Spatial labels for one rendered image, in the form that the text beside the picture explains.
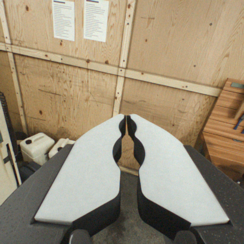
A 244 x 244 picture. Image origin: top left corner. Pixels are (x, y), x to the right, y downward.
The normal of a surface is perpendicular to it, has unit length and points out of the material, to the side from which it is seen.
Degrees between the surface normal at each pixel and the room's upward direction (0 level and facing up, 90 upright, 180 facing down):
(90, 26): 90
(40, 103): 90
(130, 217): 0
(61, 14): 90
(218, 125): 90
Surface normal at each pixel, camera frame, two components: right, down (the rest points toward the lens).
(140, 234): 0.14, -0.85
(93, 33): -0.25, 0.47
